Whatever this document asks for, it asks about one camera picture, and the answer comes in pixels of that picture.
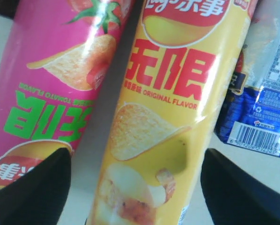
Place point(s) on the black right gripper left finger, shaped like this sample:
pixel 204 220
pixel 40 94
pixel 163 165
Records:
pixel 38 198

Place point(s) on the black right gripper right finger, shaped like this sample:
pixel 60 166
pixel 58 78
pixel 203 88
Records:
pixel 233 197

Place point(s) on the pink chips can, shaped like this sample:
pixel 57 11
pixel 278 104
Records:
pixel 54 62

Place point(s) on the yellow chips can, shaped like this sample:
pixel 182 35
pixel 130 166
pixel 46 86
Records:
pixel 180 66

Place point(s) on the blue white milk carton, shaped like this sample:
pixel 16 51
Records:
pixel 250 115

